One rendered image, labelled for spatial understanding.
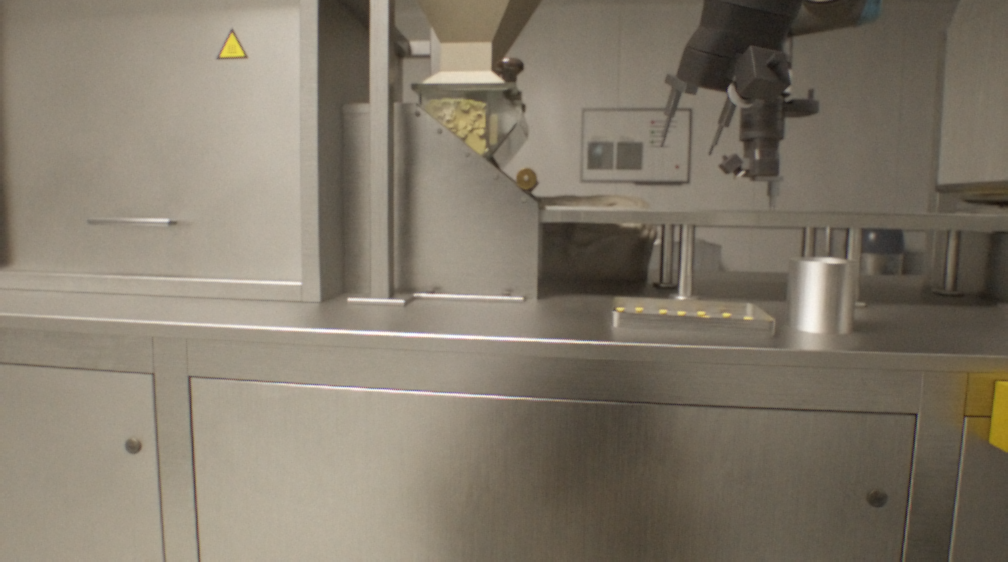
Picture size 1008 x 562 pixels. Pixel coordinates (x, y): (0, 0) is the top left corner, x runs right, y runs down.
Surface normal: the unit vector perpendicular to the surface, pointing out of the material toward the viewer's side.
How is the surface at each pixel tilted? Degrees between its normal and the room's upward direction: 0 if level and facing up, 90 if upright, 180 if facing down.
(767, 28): 122
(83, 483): 90
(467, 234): 90
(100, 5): 90
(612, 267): 94
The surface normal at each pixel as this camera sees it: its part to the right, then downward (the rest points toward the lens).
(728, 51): 0.09, 0.42
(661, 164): -0.11, 0.07
